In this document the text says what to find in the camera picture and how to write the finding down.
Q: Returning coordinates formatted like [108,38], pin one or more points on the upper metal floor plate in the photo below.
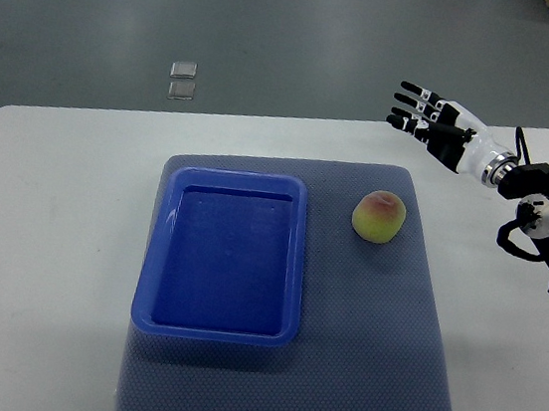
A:
[183,70]

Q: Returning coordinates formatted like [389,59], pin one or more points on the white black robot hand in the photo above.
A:
[454,136]

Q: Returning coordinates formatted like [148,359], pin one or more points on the green red peach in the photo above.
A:
[379,216]

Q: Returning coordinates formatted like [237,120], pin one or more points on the blue plastic tray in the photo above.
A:
[225,258]

